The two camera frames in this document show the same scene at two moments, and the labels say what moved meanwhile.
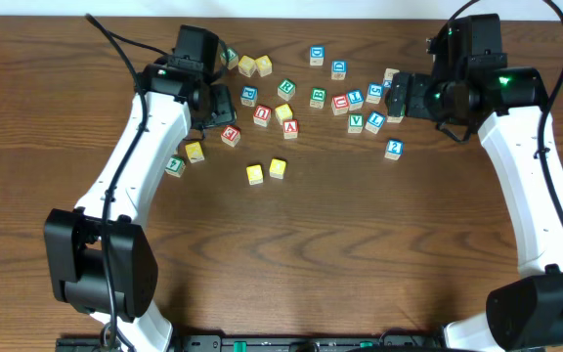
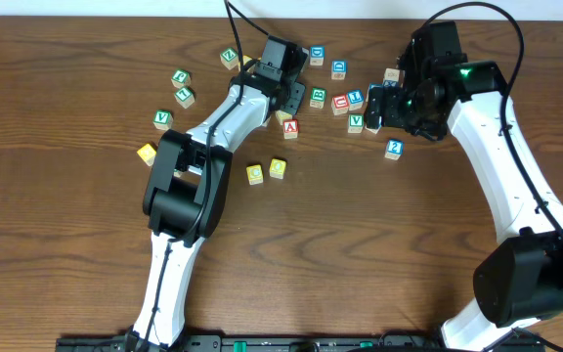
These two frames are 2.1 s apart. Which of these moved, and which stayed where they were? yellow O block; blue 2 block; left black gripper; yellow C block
Moved: left black gripper
Stayed: blue 2 block; yellow C block; yellow O block
